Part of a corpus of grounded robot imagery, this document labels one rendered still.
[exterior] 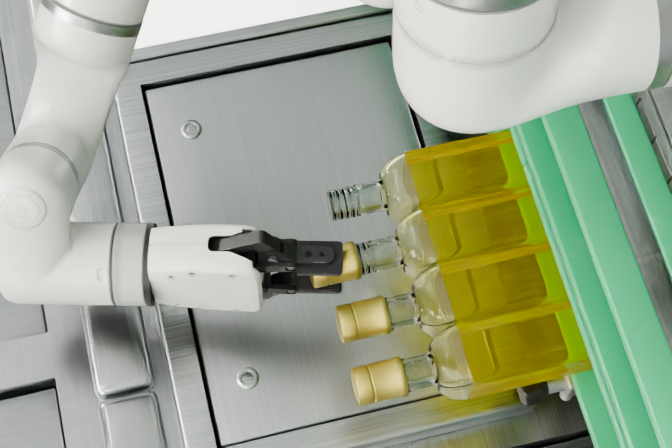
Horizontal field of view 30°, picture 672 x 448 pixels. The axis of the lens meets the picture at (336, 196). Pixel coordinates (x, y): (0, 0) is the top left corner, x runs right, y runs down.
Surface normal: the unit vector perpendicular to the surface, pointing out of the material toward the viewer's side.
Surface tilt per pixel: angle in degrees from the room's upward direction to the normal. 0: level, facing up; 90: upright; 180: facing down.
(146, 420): 90
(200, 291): 75
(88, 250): 89
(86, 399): 90
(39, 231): 87
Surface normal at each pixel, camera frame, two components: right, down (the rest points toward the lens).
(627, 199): 0.03, -0.43
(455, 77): -0.25, 0.80
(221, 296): -0.04, 0.90
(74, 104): -0.05, 0.49
